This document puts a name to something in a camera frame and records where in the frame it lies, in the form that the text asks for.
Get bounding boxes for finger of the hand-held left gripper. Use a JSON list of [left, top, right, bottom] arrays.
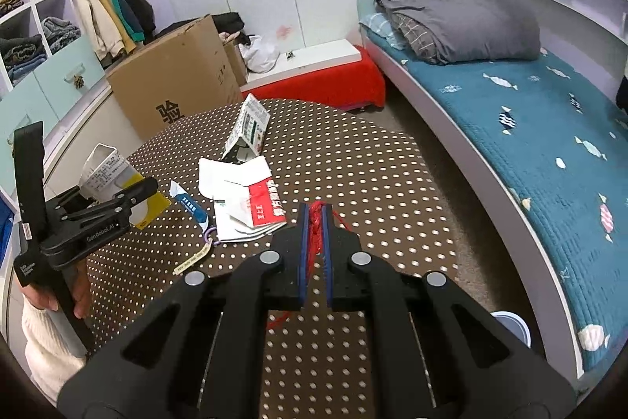
[[46, 177, 160, 226], [49, 186, 96, 206]]

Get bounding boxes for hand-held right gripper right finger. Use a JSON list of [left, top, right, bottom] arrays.
[[320, 202, 579, 419]]

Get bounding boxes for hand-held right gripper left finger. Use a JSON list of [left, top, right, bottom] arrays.
[[58, 202, 312, 419]]

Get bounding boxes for red string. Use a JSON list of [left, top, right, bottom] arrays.
[[265, 200, 355, 332]]

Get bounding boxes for white round trash bin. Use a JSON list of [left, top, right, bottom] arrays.
[[491, 311, 533, 351]]

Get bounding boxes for person's left forearm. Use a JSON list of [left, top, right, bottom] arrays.
[[20, 301, 91, 400]]

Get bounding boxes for person's left hand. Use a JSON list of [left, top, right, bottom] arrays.
[[22, 268, 93, 320]]

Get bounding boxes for blue plastic container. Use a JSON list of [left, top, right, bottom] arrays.
[[0, 198, 15, 263]]

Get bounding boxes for blue white tube wrapper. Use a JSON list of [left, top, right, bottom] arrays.
[[169, 181, 212, 228]]

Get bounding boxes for white curved cabinet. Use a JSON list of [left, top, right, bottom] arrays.
[[0, 80, 121, 209]]

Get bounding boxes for paper tag with purple loop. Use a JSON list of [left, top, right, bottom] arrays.
[[174, 227, 217, 276]]

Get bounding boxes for red white flattened carton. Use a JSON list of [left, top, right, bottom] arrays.
[[197, 155, 289, 244]]

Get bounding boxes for brown dotted tablecloth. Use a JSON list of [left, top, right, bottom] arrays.
[[81, 97, 459, 419]]

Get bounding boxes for teal drawer cabinet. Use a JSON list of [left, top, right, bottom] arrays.
[[0, 36, 111, 184]]

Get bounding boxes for large cardboard box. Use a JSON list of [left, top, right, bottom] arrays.
[[106, 14, 243, 142]]

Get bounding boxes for green white milk carton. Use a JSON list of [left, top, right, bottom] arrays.
[[222, 93, 270, 162]]

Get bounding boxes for blue denim folded clothes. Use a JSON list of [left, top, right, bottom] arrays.
[[5, 56, 47, 86]]

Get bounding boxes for yellow jacket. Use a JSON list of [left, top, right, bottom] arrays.
[[91, 0, 138, 57]]

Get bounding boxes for black patterned folded clothes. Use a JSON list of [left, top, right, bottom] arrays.
[[0, 35, 45, 64]]

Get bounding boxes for grey folded jeans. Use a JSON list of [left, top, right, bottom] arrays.
[[40, 16, 82, 51]]

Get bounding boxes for red step with white top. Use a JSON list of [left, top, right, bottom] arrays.
[[243, 40, 386, 110]]

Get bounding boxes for white plastic bag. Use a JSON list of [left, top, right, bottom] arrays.
[[239, 35, 279, 73]]

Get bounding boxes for cream jacket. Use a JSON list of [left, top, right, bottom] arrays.
[[66, 0, 123, 61]]

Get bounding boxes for green jacket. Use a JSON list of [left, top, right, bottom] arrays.
[[100, 0, 145, 44]]

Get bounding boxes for black jacket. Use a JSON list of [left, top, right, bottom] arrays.
[[110, 0, 158, 37]]

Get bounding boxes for black clothes pile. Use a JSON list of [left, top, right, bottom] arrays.
[[213, 13, 263, 49]]

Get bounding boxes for teal candy print bed sheet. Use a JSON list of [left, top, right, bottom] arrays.
[[365, 29, 628, 358]]

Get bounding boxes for light blue pillow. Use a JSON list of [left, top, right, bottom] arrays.
[[360, 13, 408, 51]]

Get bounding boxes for grey blanket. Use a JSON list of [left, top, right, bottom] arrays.
[[375, 0, 540, 65]]

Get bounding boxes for black hanging garment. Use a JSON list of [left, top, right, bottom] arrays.
[[613, 75, 628, 115]]

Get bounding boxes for white curved bed frame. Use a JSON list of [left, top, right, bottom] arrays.
[[360, 31, 587, 393]]

